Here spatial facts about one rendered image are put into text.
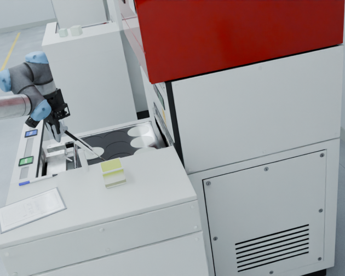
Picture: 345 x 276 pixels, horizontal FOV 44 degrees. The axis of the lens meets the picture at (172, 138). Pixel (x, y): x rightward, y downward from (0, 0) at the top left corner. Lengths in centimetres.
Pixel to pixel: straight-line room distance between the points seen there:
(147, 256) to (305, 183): 82
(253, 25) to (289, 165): 63
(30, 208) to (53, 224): 13
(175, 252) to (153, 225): 14
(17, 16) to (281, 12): 846
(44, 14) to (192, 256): 854
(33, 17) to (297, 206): 834
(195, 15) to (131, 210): 68
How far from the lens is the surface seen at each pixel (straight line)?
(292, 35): 165
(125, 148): 183
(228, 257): 205
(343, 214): 281
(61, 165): 187
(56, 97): 171
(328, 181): 202
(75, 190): 151
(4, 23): 983
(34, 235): 138
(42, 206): 148
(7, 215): 150
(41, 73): 164
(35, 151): 186
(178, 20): 149
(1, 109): 143
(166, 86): 154
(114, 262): 146
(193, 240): 146
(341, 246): 261
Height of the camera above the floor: 176
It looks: 28 degrees down
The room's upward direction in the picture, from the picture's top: 9 degrees counter-clockwise
